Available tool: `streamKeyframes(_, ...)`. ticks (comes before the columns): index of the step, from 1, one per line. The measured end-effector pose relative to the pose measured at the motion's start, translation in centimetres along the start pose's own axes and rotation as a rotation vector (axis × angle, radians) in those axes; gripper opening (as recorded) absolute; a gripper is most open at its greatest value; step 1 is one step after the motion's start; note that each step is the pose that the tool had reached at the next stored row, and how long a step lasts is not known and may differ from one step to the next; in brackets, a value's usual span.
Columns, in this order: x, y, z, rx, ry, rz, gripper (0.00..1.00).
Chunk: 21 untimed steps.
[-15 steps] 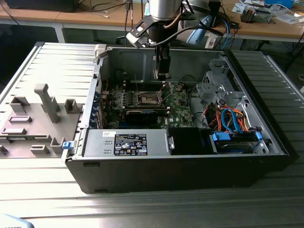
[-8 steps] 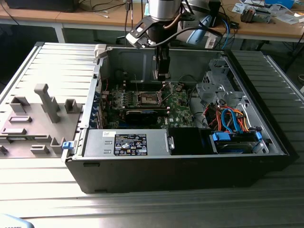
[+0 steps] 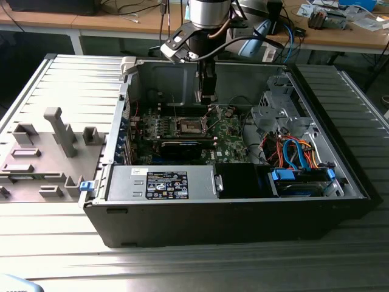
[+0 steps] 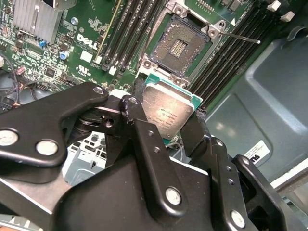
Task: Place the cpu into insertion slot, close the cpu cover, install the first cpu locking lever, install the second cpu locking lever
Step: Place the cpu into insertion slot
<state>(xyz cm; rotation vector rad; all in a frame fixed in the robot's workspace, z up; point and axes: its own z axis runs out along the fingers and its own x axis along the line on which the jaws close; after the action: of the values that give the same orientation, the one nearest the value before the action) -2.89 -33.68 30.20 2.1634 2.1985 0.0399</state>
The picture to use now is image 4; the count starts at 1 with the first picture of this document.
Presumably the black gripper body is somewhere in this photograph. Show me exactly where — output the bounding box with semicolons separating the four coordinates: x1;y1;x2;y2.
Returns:
54;155;212;231

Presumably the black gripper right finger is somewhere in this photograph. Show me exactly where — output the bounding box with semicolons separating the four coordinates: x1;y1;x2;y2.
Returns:
180;107;293;231

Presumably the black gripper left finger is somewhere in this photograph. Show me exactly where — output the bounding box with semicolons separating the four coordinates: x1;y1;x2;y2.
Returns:
0;78;190;221

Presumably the silver green CPU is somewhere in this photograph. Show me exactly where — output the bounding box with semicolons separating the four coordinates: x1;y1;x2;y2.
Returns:
141;73;204;145

